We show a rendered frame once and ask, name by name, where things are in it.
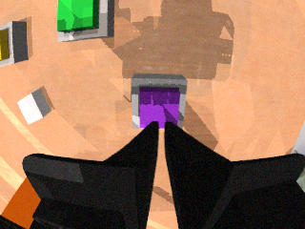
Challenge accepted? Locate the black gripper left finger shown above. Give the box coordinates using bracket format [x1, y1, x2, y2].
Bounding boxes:
[22, 122, 159, 229]

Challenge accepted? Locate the yellow button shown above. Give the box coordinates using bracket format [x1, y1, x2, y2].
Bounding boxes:
[0, 20, 28, 68]

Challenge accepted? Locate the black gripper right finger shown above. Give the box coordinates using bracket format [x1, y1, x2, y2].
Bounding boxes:
[164, 122, 305, 229]

